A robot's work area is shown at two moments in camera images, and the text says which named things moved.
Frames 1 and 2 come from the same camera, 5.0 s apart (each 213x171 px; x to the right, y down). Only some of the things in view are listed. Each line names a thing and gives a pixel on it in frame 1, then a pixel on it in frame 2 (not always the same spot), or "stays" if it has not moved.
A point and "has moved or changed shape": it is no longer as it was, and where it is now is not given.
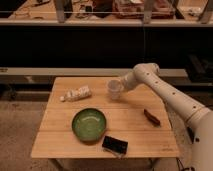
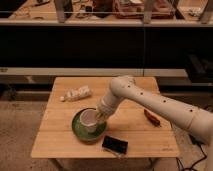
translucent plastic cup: [114, 85] has moved or changed shape
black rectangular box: [114, 143] stays
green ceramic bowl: [88, 125] stays
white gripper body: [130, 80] to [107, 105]
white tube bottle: [76, 94] stays
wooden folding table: [81, 120] stays
